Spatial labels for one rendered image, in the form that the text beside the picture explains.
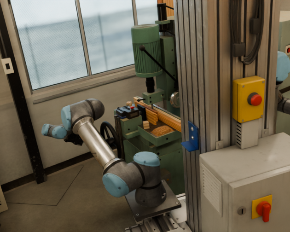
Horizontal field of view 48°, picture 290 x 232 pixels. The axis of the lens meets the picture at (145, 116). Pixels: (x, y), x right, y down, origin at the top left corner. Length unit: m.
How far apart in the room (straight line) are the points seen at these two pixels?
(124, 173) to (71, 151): 2.16
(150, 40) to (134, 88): 1.68
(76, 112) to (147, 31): 0.71
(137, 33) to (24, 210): 1.91
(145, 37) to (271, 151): 1.15
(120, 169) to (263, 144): 0.60
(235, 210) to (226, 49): 0.47
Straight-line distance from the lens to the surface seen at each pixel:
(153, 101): 2.18
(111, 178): 1.39
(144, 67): 2.07
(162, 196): 1.57
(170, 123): 2.07
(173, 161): 2.21
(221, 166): 1.05
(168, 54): 2.13
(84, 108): 1.62
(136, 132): 2.12
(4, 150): 3.33
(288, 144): 1.19
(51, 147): 3.44
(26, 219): 3.07
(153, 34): 2.03
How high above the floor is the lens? 1.79
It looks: 23 degrees down
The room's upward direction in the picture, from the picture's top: 6 degrees counter-clockwise
